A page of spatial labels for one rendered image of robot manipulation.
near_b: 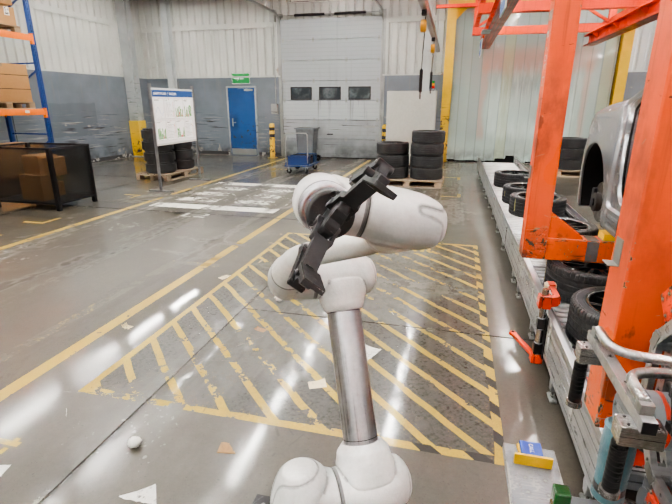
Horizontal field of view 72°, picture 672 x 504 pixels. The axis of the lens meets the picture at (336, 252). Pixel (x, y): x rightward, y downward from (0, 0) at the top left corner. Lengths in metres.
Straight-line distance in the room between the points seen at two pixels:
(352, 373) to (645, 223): 0.99
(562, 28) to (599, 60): 10.97
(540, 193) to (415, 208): 2.77
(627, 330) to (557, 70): 2.13
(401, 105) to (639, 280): 10.71
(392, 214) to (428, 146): 8.57
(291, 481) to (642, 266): 1.22
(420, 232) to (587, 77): 13.64
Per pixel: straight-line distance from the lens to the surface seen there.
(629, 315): 1.76
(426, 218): 0.84
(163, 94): 9.68
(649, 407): 1.21
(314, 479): 1.34
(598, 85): 14.48
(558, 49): 3.53
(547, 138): 3.52
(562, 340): 2.80
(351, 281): 1.33
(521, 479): 1.76
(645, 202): 1.66
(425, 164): 9.42
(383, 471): 1.40
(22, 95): 11.97
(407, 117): 12.11
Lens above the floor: 1.60
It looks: 18 degrees down
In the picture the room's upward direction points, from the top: straight up
